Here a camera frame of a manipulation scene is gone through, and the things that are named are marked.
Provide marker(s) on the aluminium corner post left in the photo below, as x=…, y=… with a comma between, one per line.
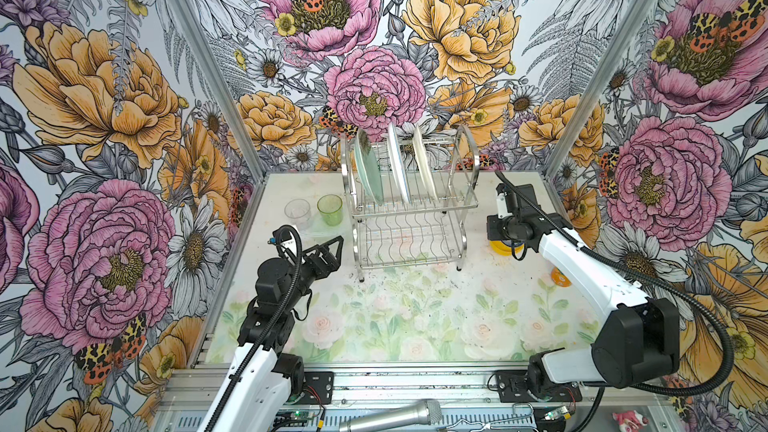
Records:
x=185, y=14

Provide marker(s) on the aluminium front rail frame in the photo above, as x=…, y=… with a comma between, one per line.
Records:
x=487, y=396

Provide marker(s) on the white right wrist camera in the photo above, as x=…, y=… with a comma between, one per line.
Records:
x=502, y=206

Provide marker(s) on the aluminium corner post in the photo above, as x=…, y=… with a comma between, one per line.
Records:
x=185, y=14
x=625, y=31

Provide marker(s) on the pale green plate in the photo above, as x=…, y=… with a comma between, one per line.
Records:
x=368, y=167

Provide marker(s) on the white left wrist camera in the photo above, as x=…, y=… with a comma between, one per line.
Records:
x=280, y=240

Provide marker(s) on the cream white plate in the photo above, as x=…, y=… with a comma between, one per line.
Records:
x=424, y=167

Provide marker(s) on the aluminium corner post right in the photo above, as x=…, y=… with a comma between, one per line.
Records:
x=625, y=31

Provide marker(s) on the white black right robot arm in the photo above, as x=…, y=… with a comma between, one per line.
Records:
x=637, y=339

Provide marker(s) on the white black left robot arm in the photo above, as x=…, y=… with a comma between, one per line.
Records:
x=262, y=377

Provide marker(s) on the green glass jar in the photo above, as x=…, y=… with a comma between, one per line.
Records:
x=330, y=207

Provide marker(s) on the orange soda can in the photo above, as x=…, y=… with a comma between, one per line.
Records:
x=560, y=279

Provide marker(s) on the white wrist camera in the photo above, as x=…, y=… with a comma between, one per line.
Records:
x=280, y=240
x=502, y=206

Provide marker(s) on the chrome wire dish rack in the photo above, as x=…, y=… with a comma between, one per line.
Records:
x=425, y=232

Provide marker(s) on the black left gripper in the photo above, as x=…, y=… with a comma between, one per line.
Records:
x=325, y=249

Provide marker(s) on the pink toy figure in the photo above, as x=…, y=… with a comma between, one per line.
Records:
x=630, y=421

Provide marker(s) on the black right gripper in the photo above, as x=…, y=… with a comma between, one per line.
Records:
x=493, y=233

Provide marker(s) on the yellow plastic bowl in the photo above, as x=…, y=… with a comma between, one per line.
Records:
x=506, y=248

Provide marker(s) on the clear glass cup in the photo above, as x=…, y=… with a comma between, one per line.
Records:
x=298, y=213

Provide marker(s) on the white watermelon pattern plate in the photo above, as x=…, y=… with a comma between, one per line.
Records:
x=397, y=165

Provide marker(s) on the silver microphone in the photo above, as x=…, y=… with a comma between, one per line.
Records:
x=422, y=412

